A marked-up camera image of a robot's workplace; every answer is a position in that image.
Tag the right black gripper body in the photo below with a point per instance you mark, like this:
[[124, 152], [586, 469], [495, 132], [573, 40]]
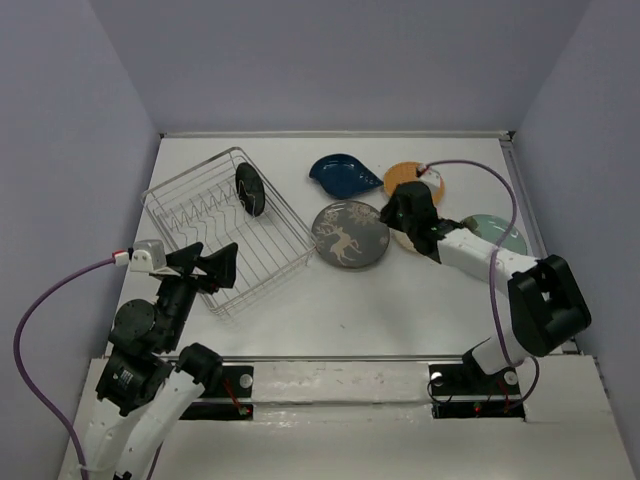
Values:
[[391, 217]]

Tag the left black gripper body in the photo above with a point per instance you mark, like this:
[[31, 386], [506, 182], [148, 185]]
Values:
[[178, 293]]

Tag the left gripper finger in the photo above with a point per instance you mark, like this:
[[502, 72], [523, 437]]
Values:
[[220, 267], [185, 260]]

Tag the grey reindeer plate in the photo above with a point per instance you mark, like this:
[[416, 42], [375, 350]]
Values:
[[349, 235]]

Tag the black round plate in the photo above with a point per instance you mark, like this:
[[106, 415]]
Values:
[[250, 189]]

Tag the cream plate with black spot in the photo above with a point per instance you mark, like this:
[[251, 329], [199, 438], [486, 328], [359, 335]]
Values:
[[403, 240]]

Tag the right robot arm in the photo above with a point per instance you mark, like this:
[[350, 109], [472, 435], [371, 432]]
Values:
[[546, 305]]

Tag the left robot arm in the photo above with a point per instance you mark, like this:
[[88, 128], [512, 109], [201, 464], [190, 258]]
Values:
[[140, 396]]

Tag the orange woven round plate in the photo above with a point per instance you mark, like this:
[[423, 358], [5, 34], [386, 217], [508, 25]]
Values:
[[404, 172]]

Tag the dark blue leaf plate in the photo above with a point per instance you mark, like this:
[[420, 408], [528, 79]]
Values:
[[343, 176]]

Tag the teal flower plate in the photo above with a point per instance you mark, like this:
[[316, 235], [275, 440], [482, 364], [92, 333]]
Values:
[[491, 228]]

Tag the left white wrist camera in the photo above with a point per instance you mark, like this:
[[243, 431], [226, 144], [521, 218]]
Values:
[[147, 256]]

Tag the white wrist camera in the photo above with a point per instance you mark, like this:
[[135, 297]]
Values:
[[428, 174], [147, 256]]

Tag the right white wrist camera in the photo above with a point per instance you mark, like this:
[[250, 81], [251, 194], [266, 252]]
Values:
[[428, 174]]

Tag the metal wire dish rack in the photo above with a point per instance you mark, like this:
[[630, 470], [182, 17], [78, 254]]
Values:
[[201, 205]]

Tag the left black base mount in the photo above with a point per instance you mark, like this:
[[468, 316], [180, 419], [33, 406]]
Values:
[[230, 399]]

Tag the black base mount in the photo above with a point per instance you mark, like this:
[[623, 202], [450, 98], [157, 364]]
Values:
[[455, 396], [230, 399]]

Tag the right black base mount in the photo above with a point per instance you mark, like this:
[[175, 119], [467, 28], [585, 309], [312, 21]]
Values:
[[455, 396]]

